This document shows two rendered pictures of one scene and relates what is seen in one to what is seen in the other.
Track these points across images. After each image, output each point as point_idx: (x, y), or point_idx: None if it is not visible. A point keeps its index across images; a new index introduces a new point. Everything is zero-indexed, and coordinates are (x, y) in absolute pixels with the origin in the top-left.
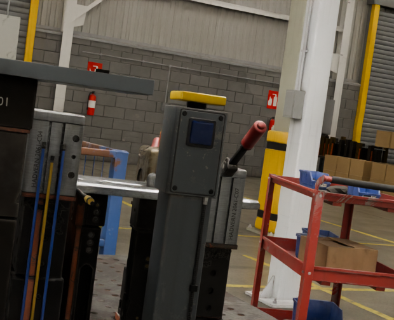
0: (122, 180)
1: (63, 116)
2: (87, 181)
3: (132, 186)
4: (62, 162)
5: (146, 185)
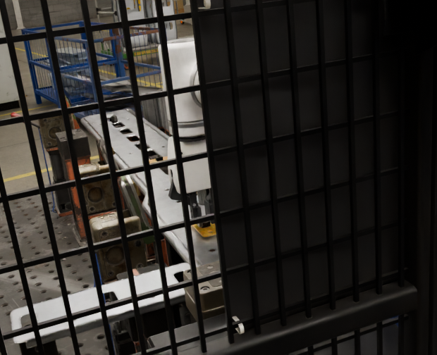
0: (101, 127)
1: None
2: (130, 127)
3: (126, 122)
4: None
5: (115, 122)
